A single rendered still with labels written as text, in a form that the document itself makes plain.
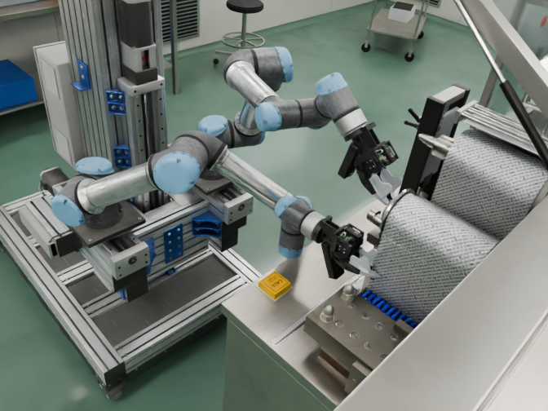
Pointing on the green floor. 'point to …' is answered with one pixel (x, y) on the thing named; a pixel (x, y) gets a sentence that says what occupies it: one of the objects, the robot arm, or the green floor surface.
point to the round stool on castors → (242, 24)
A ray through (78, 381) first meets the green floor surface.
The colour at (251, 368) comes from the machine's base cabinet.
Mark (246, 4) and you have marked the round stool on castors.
